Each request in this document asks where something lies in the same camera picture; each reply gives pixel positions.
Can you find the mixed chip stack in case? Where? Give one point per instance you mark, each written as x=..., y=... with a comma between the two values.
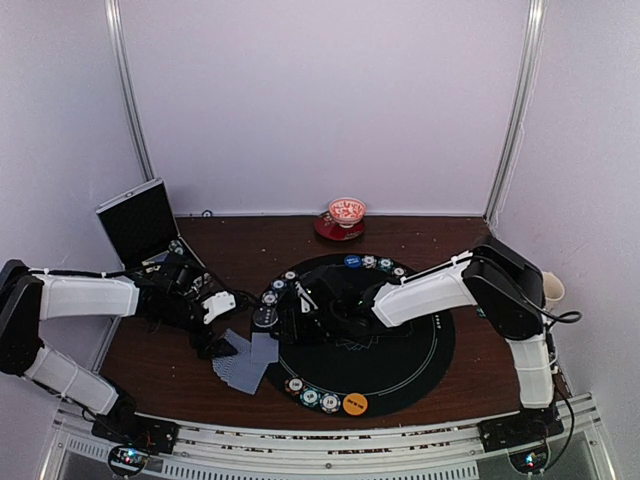
x=176, y=247

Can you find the grey playing card deck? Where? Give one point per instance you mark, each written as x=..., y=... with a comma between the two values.
x=237, y=371

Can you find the green chips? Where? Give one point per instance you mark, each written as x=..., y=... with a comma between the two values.
x=385, y=264
x=309, y=397
x=278, y=285

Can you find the right aluminium frame post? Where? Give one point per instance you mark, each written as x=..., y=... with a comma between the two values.
x=515, y=128

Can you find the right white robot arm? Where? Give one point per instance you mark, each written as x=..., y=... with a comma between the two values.
x=508, y=288

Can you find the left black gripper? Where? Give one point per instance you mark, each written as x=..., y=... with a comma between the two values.
x=210, y=349

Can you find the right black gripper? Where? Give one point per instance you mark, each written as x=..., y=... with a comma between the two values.
x=293, y=330

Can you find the orange black chips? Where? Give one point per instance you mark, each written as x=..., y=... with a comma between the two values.
x=399, y=272
x=294, y=386
x=290, y=275

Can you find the grey dealer button disc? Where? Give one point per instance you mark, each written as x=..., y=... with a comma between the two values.
x=264, y=317

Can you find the single grey playing card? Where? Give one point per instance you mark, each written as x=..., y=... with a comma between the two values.
x=264, y=348

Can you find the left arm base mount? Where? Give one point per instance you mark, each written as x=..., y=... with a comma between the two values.
x=132, y=451

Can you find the black round poker mat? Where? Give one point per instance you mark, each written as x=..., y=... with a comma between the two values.
x=394, y=368

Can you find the orange big blind button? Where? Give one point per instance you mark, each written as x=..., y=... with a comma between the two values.
x=355, y=404

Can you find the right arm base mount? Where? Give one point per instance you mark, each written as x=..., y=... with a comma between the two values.
x=526, y=441

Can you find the red white patterned bowl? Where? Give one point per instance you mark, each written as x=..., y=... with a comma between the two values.
x=347, y=211

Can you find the blue small blind button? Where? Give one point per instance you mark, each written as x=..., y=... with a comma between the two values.
x=353, y=261

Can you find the aluminium poker case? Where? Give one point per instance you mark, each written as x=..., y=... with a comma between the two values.
x=140, y=224

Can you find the front aluminium rail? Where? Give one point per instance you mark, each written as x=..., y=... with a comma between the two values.
x=444, y=451

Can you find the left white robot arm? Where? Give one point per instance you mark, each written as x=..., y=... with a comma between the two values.
x=30, y=296

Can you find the dark red saucer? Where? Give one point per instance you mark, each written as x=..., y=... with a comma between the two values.
x=328, y=228

